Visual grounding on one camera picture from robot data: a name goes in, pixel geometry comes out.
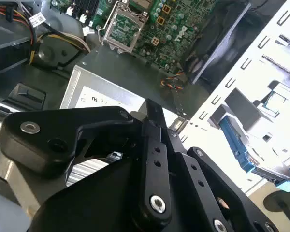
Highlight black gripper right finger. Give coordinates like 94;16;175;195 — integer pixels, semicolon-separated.
166;129;279;232

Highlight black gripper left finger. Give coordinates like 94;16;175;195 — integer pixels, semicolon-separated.
0;98;173;228

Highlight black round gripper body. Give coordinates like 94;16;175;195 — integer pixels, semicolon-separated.
30;157;203;232

